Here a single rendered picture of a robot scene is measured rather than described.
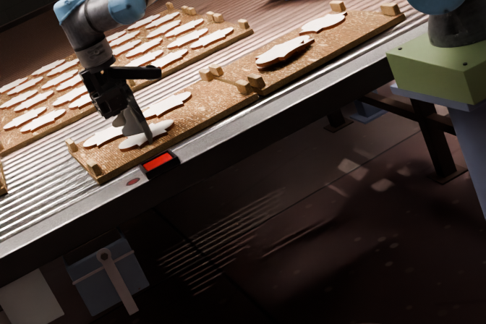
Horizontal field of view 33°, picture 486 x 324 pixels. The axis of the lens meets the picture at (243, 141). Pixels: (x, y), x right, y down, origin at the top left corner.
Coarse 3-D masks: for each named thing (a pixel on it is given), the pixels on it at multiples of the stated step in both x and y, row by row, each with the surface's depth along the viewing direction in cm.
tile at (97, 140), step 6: (96, 132) 209; (102, 132) 207; (108, 132) 204; (114, 132) 202; (120, 132) 200; (90, 138) 206; (96, 138) 204; (102, 138) 202; (108, 138) 199; (114, 138) 199; (84, 144) 204; (90, 144) 201; (96, 144) 200; (102, 144) 199
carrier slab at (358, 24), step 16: (352, 16) 216; (368, 16) 210; (384, 16) 204; (400, 16) 199; (336, 32) 208; (352, 32) 202; (368, 32) 197; (320, 48) 200; (336, 48) 195; (240, 64) 217; (256, 64) 210; (288, 64) 199; (304, 64) 193; (320, 64) 193; (224, 80) 211; (272, 80) 192; (288, 80) 191
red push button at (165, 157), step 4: (160, 156) 177; (164, 156) 176; (168, 156) 175; (156, 160) 175; (160, 160) 174; (164, 160) 173; (168, 160) 172; (144, 164) 176; (148, 164) 175; (152, 164) 174; (156, 164) 173; (160, 164) 172; (148, 168) 173; (152, 168) 172
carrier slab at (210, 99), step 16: (192, 96) 207; (208, 96) 201; (224, 96) 196; (240, 96) 191; (256, 96) 188; (176, 112) 200; (192, 112) 194; (208, 112) 189; (224, 112) 186; (176, 128) 188; (192, 128) 184; (80, 144) 209; (112, 144) 197; (160, 144) 182; (80, 160) 196; (96, 160) 190; (112, 160) 186; (128, 160) 181; (144, 160) 181; (96, 176) 179; (112, 176) 179
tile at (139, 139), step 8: (168, 120) 193; (152, 128) 192; (160, 128) 190; (168, 128) 188; (136, 136) 191; (144, 136) 189; (160, 136) 186; (120, 144) 191; (128, 144) 188; (136, 144) 186; (144, 144) 185
